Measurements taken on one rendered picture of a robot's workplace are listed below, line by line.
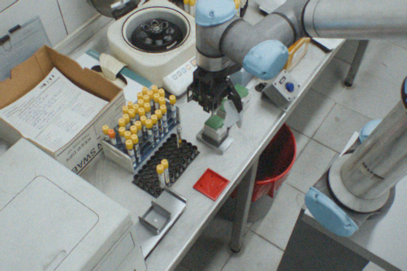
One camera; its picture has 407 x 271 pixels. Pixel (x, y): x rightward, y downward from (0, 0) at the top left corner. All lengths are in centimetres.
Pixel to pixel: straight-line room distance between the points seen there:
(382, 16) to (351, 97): 183
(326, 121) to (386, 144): 174
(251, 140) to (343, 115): 131
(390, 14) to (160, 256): 70
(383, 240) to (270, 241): 100
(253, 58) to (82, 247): 43
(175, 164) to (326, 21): 54
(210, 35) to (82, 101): 52
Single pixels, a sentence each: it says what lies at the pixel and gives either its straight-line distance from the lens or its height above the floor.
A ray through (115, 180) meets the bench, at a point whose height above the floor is 88.
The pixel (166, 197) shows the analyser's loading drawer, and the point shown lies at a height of 91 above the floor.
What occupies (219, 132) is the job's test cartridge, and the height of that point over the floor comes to 94.
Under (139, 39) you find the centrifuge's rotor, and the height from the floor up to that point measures 98.
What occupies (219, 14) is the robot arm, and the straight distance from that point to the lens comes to 85.
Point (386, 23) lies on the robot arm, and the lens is 78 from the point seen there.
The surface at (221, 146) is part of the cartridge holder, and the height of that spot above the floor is 89.
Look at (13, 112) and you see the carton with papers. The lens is 130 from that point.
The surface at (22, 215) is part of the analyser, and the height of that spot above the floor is 117.
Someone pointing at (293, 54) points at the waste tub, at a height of 95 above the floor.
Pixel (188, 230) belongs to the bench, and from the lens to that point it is 110.
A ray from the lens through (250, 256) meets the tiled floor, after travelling 203.
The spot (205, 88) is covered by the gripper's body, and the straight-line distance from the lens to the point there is 100.
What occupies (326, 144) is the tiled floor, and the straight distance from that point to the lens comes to 237.
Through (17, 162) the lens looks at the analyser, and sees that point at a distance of 90.
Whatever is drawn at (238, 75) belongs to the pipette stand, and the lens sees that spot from 128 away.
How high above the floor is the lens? 189
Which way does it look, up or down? 54 degrees down
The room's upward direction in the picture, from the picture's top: 1 degrees clockwise
